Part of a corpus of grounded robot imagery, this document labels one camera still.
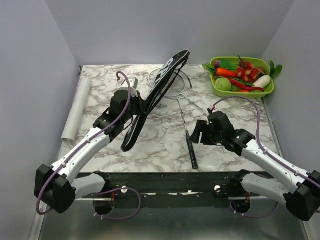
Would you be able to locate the badminton racket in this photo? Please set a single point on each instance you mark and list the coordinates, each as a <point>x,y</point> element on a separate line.
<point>180,88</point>
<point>191,151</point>

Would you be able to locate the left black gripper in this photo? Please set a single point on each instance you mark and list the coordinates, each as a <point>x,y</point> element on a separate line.
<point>141,102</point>

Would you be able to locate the red toy cherry bunch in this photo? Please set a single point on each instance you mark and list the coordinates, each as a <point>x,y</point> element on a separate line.
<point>246,71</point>

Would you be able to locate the purple toy onion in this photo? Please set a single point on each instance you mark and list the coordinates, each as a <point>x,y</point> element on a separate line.
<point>217,64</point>

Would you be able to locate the white toy radish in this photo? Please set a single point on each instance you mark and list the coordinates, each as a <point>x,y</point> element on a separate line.
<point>262,82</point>

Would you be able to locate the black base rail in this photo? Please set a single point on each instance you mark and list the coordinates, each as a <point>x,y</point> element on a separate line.
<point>172,190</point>

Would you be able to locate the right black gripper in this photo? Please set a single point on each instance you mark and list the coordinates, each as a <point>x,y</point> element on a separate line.
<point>201,125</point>

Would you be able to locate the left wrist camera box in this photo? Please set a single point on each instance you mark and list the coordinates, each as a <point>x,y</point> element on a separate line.
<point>132,85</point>

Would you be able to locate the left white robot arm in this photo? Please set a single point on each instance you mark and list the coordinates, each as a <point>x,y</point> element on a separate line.
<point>58,185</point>

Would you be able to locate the green toy cabbage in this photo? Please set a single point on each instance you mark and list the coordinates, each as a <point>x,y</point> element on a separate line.
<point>223,84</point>

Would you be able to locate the orange toy carrot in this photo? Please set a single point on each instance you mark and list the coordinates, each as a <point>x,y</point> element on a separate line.
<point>222,72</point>

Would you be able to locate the red toy chili pepper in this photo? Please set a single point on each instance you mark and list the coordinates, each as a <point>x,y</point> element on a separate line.
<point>245,87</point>

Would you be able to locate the green toy leaf outside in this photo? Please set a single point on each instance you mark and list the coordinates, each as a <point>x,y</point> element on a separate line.
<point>274,70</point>

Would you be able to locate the white shuttlecock tube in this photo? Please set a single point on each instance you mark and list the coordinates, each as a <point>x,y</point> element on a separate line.
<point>75,115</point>

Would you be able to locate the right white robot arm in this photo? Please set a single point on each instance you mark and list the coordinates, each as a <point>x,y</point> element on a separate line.
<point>295,188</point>

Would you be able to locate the black sport racket bag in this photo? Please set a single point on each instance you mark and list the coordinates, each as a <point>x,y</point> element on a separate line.
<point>161,85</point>

